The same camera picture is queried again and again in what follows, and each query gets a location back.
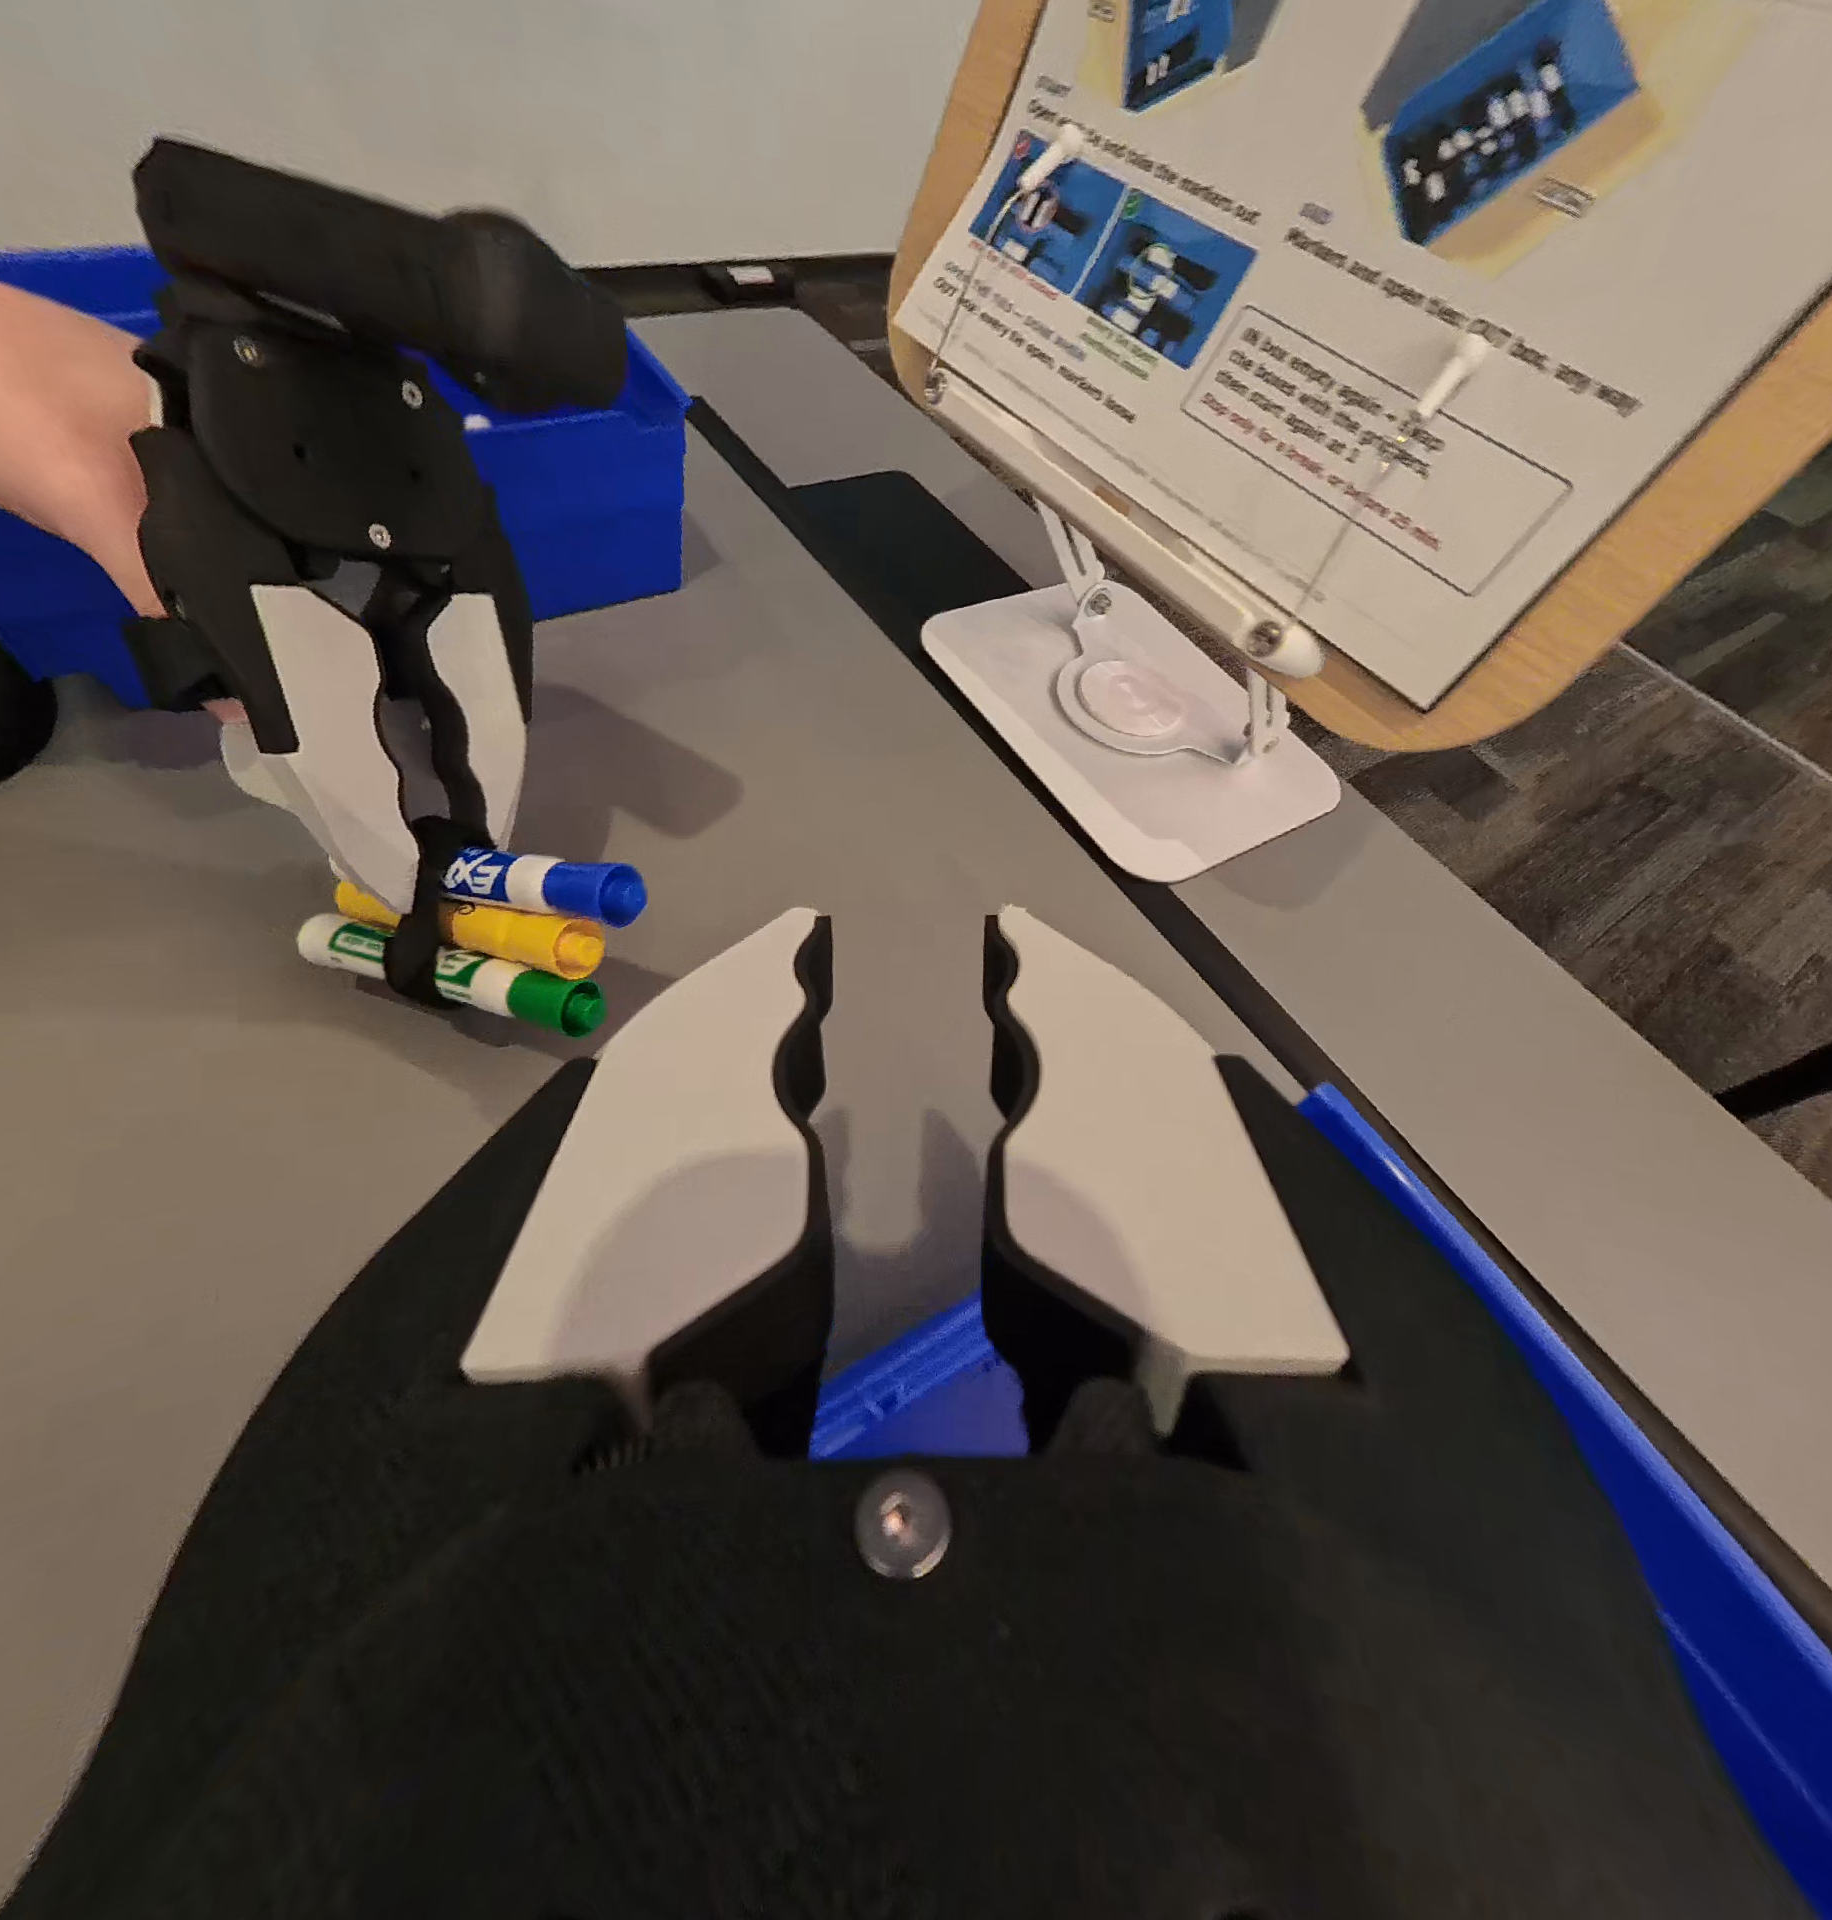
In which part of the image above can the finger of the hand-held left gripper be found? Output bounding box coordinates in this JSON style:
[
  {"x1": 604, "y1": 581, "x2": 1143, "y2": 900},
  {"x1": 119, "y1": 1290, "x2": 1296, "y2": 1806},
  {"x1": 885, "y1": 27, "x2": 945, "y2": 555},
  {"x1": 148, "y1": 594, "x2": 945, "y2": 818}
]
[
  {"x1": 251, "y1": 585, "x2": 431, "y2": 908},
  {"x1": 403, "y1": 590, "x2": 534, "y2": 854}
]

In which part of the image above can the blue dry-erase marker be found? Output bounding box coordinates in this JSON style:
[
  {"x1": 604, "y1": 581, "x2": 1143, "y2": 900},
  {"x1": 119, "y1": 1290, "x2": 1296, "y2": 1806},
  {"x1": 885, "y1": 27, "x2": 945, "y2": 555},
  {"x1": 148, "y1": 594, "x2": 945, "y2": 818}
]
[{"x1": 434, "y1": 847, "x2": 651, "y2": 928}]

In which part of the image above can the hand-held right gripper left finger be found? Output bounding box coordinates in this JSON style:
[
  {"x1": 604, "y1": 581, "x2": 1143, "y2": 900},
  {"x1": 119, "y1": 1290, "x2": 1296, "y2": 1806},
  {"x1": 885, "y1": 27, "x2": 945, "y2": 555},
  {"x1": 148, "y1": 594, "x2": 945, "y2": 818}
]
[{"x1": 462, "y1": 906, "x2": 838, "y2": 1459}]

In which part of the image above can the blue plastic bin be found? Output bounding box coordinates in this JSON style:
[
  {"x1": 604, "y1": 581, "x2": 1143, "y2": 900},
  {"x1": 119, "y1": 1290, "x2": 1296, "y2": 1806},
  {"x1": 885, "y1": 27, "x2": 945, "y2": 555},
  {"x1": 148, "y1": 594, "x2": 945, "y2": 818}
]
[
  {"x1": 809, "y1": 1079, "x2": 1832, "y2": 1920},
  {"x1": 0, "y1": 244, "x2": 692, "y2": 708}
]

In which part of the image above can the black chair leg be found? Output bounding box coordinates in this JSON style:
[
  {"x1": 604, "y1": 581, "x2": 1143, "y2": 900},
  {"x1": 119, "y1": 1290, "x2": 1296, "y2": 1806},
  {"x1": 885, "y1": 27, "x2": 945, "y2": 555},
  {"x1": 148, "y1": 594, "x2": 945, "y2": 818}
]
[{"x1": 1719, "y1": 1022, "x2": 1832, "y2": 1125}]

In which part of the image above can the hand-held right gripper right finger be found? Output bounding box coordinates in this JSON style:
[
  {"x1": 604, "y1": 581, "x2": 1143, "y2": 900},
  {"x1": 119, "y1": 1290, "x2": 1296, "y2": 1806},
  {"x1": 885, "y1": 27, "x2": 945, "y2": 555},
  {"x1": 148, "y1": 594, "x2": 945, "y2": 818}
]
[{"x1": 980, "y1": 906, "x2": 1355, "y2": 1458}]

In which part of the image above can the green dry-erase marker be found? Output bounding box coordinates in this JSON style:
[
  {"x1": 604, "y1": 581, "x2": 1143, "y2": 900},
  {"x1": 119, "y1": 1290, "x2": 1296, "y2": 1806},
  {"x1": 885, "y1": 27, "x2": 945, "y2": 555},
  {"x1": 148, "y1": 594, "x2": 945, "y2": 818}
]
[{"x1": 297, "y1": 912, "x2": 611, "y2": 1039}]

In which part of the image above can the person's left hand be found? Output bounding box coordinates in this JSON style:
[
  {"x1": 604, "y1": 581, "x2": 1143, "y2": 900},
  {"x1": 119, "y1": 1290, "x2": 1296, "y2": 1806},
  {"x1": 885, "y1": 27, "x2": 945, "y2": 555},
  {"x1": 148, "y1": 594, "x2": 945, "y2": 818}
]
[{"x1": 0, "y1": 275, "x2": 168, "y2": 620}]

